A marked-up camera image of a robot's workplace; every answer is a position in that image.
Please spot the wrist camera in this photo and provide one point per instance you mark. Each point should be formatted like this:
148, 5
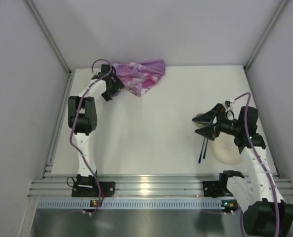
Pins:
98, 75
228, 104

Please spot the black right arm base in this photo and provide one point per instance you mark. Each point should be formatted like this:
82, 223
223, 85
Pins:
212, 189

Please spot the white round plate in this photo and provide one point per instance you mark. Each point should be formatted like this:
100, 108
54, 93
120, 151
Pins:
225, 150

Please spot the blue metallic spoon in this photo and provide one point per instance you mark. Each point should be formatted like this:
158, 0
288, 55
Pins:
205, 144

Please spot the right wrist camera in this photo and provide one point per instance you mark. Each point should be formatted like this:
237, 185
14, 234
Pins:
228, 104

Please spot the slotted grey cable duct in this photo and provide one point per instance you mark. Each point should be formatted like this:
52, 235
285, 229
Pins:
135, 204

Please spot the aluminium mounting rail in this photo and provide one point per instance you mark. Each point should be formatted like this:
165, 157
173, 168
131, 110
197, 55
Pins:
128, 186

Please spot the blue metallic fork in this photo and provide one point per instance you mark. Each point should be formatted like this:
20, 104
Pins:
200, 156

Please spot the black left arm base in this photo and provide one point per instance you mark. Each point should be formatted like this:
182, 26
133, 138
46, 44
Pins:
87, 191

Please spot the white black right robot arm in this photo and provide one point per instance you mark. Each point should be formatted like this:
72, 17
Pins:
265, 212

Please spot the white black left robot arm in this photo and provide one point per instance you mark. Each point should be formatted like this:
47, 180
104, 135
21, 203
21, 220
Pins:
82, 115

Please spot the purple princess cloth placemat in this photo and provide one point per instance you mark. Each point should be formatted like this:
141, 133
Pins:
139, 77

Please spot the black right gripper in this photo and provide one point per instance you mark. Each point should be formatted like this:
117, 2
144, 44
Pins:
216, 123

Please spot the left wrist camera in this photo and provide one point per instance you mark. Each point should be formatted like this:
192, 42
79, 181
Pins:
98, 75

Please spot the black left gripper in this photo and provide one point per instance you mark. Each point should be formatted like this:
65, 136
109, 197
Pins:
114, 84

